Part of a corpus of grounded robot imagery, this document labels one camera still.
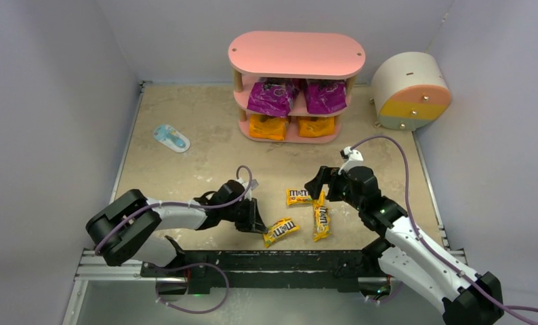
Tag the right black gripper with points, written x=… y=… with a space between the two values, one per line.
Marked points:
x=333 y=185

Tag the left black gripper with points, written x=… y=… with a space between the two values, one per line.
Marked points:
x=246 y=214

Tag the yellow m&m bag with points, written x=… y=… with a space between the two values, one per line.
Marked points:
x=298 y=196
x=283 y=227

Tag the yellow m&m bag vertical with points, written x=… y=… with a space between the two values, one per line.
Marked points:
x=321 y=220

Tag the large orange gummy candy bag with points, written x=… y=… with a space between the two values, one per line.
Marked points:
x=268 y=127

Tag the purple grape candy bag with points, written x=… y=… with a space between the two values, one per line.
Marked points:
x=273 y=96
x=324 y=96

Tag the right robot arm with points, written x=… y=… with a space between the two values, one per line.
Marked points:
x=404 y=251

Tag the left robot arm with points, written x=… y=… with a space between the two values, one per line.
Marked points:
x=124 y=229

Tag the pink three-tier shelf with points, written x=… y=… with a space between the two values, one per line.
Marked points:
x=294 y=55

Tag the blue white blister pack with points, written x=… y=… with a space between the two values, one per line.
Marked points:
x=171 y=138

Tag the round cream drawer cabinet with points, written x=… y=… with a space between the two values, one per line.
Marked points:
x=409 y=91

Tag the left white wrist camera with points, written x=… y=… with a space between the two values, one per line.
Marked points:
x=248 y=184

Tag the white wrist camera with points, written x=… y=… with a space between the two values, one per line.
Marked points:
x=352 y=158
x=248 y=184

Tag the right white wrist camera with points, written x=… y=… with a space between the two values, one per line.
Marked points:
x=352 y=158

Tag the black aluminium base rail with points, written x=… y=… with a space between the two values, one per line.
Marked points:
x=348 y=271

